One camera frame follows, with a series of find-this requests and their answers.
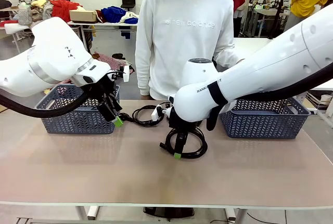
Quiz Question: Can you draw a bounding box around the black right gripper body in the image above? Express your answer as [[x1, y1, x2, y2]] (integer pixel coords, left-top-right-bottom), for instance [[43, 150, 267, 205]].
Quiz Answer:
[[168, 108, 199, 141]]

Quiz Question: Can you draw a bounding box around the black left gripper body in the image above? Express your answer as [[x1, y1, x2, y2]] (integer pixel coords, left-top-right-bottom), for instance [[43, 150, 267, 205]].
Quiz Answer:
[[87, 74, 123, 117]]

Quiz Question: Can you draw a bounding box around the black braided cable coil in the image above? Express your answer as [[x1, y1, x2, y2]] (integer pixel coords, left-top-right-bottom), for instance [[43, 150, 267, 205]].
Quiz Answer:
[[159, 127, 209, 160]]

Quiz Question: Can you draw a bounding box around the thin black power cable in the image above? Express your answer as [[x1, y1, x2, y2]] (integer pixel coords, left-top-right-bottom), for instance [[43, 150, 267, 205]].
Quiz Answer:
[[120, 101, 171, 126]]

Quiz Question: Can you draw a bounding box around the person's left forearm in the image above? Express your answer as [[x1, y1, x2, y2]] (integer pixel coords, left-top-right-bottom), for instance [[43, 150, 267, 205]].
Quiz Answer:
[[213, 44, 241, 69]]

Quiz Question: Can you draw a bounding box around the person's right forearm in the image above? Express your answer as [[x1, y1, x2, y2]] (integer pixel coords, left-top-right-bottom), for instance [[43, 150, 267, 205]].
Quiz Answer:
[[135, 57, 151, 97]]

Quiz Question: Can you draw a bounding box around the checked cloth pile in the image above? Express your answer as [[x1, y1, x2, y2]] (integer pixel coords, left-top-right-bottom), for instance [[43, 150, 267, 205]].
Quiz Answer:
[[92, 51, 136, 75]]

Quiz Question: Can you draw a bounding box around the grey plastic mesh basket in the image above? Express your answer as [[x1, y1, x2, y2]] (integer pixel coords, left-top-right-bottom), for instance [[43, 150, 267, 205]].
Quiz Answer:
[[220, 96, 312, 140], [35, 83, 122, 135]]

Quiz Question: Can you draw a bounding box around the white table with clothes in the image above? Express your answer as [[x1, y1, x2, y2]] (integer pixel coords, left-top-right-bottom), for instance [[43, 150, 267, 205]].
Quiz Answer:
[[66, 21, 138, 53]]

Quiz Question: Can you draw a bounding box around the person in white sweater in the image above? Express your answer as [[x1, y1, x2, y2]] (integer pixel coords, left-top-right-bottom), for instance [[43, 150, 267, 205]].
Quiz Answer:
[[134, 0, 247, 100]]

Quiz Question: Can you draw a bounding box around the cardboard box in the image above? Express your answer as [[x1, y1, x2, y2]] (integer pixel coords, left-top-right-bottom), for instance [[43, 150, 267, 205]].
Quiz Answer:
[[69, 9, 99, 24]]

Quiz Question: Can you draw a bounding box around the blue garment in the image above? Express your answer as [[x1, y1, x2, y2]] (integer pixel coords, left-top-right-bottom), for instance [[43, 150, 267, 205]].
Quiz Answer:
[[100, 6, 139, 24]]

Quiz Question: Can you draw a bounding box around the white table leg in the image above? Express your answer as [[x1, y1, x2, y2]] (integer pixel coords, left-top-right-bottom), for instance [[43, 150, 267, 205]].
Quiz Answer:
[[75, 204, 99, 221], [225, 207, 247, 224]]

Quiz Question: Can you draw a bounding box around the red garment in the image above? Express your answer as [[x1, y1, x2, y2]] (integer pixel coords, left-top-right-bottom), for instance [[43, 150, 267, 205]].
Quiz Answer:
[[50, 0, 84, 23]]

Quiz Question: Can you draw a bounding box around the black office chair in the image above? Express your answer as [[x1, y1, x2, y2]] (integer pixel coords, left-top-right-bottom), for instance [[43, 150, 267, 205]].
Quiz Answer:
[[121, 0, 136, 10]]

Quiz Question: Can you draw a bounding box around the white foam board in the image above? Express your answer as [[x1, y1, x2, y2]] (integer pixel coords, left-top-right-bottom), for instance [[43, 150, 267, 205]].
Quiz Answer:
[[4, 22, 36, 35]]

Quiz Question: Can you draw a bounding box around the white side table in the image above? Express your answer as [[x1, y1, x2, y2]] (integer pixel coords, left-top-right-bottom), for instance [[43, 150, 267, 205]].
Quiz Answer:
[[233, 37, 278, 55]]

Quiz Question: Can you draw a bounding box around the grey patterned garment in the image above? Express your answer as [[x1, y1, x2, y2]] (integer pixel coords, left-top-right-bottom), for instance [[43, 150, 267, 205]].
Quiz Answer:
[[17, 7, 33, 26]]

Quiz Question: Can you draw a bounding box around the black tripod stand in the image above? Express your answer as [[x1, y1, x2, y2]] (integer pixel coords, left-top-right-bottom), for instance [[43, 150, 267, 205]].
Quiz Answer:
[[269, 0, 289, 39]]

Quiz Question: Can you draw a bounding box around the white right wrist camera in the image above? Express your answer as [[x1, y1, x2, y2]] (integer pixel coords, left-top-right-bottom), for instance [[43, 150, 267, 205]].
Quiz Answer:
[[151, 105, 164, 122]]

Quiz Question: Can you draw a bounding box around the black strap on arm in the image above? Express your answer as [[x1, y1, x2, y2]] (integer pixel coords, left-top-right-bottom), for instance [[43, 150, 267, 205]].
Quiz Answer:
[[207, 80, 229, 131]]

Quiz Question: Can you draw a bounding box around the black pedestal base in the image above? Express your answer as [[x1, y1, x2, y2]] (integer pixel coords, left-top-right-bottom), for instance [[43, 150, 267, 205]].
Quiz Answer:
[[143, 206, 195, 217]]

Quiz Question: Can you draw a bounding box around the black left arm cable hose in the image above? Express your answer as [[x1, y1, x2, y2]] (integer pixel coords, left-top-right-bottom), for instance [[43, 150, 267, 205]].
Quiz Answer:
[[0, 82, 105, 118]]

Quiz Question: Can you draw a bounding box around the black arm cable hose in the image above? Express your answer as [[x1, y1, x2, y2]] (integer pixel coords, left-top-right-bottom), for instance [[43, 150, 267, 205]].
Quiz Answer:
[[0, 82, 105, 118], [241, 62, 333, 100]]

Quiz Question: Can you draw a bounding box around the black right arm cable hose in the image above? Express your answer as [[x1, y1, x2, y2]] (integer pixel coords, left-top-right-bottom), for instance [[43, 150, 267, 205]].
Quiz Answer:
[[241, 62, 333, 100]]

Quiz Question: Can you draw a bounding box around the wire shelf rack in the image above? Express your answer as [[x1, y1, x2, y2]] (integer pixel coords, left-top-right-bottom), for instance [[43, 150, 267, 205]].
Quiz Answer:
[[306, 88, 333, 121]]

